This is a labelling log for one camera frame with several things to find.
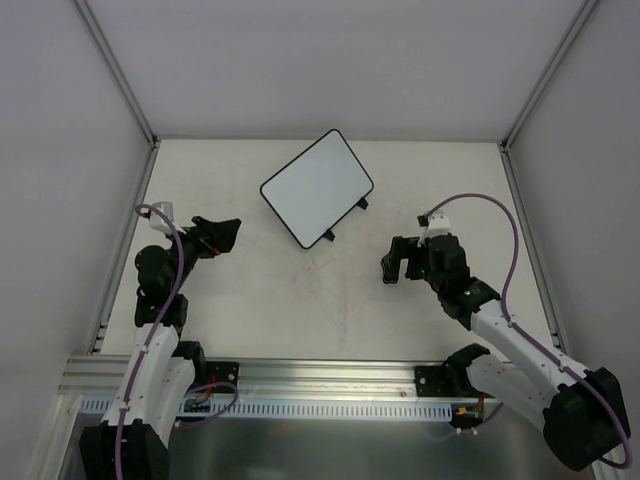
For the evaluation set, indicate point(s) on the left aluminium frame post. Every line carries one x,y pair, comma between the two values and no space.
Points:
106,52

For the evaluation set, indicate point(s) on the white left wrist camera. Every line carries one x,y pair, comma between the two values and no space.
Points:
161,218

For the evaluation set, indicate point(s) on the aluminium mounting rail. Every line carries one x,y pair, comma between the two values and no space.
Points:
333,380

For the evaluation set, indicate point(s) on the small black-framed whiteboard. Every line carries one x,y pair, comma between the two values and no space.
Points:
317,189

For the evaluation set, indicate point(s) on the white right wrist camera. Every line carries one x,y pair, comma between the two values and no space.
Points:
433,224

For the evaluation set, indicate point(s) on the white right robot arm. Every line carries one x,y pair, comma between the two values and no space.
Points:
580,412

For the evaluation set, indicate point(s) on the aluminium table edge rail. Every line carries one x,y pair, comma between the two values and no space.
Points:
116,266
533,253

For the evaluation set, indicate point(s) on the aluminium frame post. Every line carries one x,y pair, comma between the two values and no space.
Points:
106,52
568,39

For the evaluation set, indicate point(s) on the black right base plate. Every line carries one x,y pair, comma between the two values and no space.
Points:
435,382

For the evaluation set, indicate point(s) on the left aluminium table edge rail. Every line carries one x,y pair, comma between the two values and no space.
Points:
116,266

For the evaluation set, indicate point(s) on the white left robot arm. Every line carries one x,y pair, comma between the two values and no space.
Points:
132,439

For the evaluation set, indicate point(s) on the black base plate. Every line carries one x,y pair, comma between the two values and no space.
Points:
218,376
435,382

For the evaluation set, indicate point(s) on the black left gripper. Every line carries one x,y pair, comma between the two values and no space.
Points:
204,236

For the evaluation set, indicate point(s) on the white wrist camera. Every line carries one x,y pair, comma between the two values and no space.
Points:
161,218
433,224

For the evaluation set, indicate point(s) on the right aluminium frame post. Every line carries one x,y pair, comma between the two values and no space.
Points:
568,39

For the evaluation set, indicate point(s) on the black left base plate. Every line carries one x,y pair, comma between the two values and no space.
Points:
218,376

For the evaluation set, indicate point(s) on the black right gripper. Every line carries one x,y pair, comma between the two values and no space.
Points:
413,257

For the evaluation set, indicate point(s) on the white slotted cable duct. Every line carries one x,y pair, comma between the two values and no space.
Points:
297,409

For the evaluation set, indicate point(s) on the right aluminium table edge rail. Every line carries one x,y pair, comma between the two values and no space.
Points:
533,253

